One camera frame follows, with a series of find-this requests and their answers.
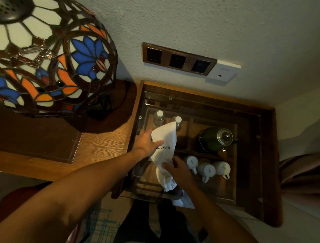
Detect green kettle with metal lid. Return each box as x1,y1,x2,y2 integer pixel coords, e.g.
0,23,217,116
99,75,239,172
197,127,238,154

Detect dark lamp base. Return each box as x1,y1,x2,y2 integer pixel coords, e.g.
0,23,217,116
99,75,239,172
86,94,113,120

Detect red chair seat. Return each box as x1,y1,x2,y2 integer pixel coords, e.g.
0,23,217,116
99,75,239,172
0,181,53,222

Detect beige fabric curtain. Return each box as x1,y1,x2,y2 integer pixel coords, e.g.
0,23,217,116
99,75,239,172
278,125,320,221

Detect person's black trousers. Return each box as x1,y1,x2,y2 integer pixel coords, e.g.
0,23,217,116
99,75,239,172
113,198,202,243

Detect glass cabinet top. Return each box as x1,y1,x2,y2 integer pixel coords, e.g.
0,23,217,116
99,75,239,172
125,91,263,206

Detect white mug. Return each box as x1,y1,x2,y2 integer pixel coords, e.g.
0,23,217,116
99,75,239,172
196,163,216,184
183,155,199,175
212,161,231,180

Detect clear acrylic desk sheet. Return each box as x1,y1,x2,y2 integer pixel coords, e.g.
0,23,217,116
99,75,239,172
0,126,83,165

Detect teal patterned rug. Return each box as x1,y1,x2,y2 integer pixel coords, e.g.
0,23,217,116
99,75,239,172
66,194,162,243

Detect person's left hand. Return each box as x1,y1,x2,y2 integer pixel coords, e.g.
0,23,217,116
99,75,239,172
134,128,164,158

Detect black lamp cord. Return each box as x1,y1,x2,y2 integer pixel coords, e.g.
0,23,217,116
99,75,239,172
110,80,131,113

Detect clear water bottle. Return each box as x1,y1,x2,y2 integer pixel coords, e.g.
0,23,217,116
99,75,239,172
172,116,183,132
152,110,166,128

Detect person's right forearm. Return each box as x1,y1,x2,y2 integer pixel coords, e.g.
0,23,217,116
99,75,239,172
182,182,258,243

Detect stained glass lamp shade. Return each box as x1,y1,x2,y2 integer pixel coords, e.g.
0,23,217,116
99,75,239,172
0,0,118,118

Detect person's left forearm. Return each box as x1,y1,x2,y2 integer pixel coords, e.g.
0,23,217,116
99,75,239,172
0,150,144,243

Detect brown triple wall socket panel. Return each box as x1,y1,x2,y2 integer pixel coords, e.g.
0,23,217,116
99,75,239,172
142,42,217,76

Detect wooden display cabinet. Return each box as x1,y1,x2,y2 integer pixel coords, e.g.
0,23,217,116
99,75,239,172
111,80,283,228

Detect person's right hand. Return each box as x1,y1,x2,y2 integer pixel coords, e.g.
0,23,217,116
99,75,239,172
162,156,193,191

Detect white wall socket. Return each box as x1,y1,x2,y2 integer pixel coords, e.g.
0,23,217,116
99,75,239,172
206,60,242,86

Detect wooden desk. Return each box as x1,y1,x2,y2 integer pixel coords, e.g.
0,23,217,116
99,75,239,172
0,80,145,182

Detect white printed cloth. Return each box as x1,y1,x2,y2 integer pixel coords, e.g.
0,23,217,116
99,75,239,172
149,121,178,192

